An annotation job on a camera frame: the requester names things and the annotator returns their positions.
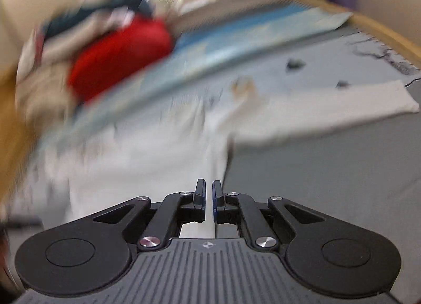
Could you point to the blue patterned mat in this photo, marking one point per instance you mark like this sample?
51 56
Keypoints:
230 47

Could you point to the red folded cloth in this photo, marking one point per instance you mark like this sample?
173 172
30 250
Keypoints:
121 57

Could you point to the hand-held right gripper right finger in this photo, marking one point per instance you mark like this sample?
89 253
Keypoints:
215 198

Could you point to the white shirt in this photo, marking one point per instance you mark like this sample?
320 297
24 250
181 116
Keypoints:
131 165

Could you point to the grey printed bed sheet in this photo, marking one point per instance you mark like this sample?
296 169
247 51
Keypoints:
329 179

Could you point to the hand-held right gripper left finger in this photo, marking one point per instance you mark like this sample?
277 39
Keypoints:
201 198

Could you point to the dark teal cloth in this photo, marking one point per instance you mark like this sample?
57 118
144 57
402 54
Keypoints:
98 4

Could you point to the cream folded cloth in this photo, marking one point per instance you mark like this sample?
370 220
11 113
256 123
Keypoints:
42 93

